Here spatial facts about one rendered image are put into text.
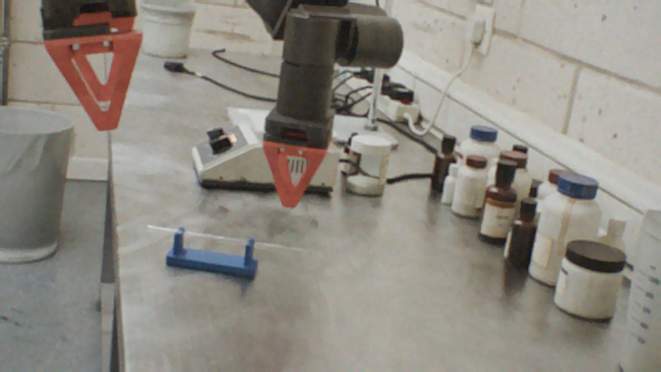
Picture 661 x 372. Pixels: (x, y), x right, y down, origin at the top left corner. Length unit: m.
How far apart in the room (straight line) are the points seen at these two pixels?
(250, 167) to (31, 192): 1.64
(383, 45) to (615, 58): 0.49
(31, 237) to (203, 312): 2.06
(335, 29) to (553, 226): 0.37
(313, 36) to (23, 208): 2.06
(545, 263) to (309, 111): 0.37
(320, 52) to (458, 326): 0.32
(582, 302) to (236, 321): 0.39
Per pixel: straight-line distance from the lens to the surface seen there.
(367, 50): 0.97
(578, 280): 1.06
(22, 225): 2.94
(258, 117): 1.39
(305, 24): 0.94
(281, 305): 0.96
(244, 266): 1.02
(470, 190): 1.33
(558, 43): 1.53
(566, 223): 1.12
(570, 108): 1.48
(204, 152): 1.37
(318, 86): 0.95
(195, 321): 0.91
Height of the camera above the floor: 1.14
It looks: 16 degrees down
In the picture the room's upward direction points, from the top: 8 degrees clockwise
